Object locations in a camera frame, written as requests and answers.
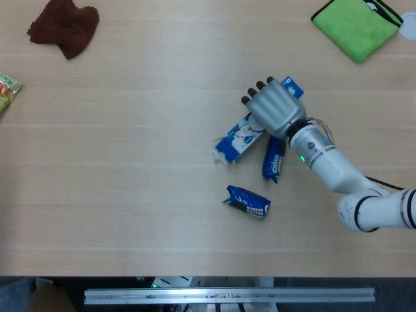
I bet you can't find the colourful snack bag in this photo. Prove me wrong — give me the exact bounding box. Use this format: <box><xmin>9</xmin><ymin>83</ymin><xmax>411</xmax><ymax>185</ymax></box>
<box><xmin>0</xmin><ymin>71</ymin><xmax>24</xmax><ymax>115</ymax></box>

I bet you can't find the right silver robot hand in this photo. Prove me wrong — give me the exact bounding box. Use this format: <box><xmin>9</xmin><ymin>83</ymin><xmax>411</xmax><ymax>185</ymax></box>
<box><xmin>240</xmin><ymin>76</ymin><xmax>307</xmax><ymax>138</ymax></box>

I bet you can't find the blue white snack box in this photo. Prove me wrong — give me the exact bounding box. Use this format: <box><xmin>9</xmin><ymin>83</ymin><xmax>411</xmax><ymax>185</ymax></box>
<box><xmin>213</xmin><ymin>76</ymin><xmax>306</xmax><ymax>165</ymax></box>

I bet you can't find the brown crumpled cloth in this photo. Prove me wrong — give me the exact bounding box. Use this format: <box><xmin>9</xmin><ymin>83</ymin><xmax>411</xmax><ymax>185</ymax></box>
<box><xmin>27</xmin><ymin>0</ymin><xmax>100</xmax><ymax>60</ymax></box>

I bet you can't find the white round lid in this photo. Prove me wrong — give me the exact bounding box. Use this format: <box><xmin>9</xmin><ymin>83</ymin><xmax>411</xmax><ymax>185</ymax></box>
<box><xmin>400</xmin><ymin>12</ymin><xmax>416</xmax><ymax>41</ymax></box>

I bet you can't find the blue Oreo packet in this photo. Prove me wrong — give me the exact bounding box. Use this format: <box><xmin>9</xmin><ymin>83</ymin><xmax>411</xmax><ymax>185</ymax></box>
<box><xmin>261</xmin><ymin>135</ymin><xmax>287</xmax><ymax>185</ymax></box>
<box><xmin>222</xmin><ymin>185</ymin><xmax>272</xmax><ymax>220</ymax></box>

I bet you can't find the aluminium profile rail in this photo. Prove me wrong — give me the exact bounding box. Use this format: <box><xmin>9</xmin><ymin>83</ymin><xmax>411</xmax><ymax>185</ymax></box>
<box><xmin>84</xmin><ymin>287</ymin><xmax>375</xmax><ymax>306</ymax></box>

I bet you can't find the green microfiber cloth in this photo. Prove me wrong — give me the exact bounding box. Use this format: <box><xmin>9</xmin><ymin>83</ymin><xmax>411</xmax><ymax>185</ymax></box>
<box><xmin>311</xmin><ymin>0</ymin><xmax>404</xmax><ymax>64</ymax></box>

